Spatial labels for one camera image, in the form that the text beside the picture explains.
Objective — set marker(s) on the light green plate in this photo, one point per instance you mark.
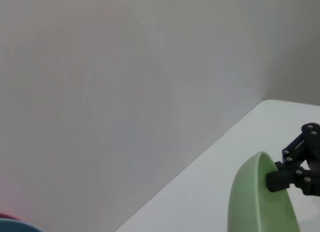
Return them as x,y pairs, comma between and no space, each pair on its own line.
250,204

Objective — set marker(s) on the teal blue plate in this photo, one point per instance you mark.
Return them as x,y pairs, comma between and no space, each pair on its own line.
15,227

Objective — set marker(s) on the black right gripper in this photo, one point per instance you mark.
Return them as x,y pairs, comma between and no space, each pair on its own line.
314,165

